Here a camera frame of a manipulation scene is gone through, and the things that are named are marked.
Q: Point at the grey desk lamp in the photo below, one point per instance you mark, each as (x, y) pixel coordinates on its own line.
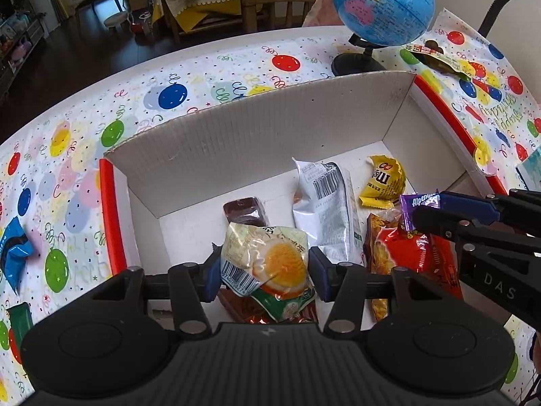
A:
(498, 2)

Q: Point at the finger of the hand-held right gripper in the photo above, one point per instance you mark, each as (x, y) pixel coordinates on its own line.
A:
(439, 220)
(465, 207)

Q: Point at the brown foil snack packet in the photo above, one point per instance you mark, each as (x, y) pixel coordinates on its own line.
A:
(247, 314)

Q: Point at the silver snack packet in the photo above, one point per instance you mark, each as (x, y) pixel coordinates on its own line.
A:
(325, 211)

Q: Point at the pink cloth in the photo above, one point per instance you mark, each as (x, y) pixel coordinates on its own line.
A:
(323, 8)

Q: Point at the balloon print tablecloth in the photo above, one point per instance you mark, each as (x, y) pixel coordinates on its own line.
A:
(211, 76)

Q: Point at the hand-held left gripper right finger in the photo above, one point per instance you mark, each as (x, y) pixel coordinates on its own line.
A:
(317, 275)

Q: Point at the purple candy packet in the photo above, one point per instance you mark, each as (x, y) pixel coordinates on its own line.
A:
(412, 207)

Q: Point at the long brown snack packet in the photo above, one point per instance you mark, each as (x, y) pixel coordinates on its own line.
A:
(443, 61)

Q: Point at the white and orange snack packet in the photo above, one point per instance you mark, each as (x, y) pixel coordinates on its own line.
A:
(279, 266)

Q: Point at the tissue pack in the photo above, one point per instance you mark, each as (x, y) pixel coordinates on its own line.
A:
(532, 171)

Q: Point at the red floor toy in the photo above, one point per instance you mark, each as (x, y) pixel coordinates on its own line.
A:
(141, 25)

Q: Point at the red cardboard box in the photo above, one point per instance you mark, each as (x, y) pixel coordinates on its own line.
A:
(253, 135)

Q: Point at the brown chocolate cake snack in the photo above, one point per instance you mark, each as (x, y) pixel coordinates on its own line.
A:
(245, 211)

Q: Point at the green snack packet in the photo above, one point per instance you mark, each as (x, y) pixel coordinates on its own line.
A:
(21, 321)

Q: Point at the red snack packet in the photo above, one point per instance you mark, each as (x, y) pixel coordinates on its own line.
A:
(405, 253)

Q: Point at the yellow candy packet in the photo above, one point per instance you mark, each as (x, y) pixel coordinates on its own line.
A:
(382, 182)

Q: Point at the blue snack packet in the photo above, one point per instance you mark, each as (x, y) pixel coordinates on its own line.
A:
(15, 253)

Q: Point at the blue desk globe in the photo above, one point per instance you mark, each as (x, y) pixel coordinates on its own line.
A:
(380, 4)

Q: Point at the long low cabinet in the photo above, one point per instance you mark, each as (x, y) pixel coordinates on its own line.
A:
(25, 34)

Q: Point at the small round stool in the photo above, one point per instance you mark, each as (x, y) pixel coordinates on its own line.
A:
(116, 19)

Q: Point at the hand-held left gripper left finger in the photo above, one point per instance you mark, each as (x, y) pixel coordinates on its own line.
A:
(213, 279)

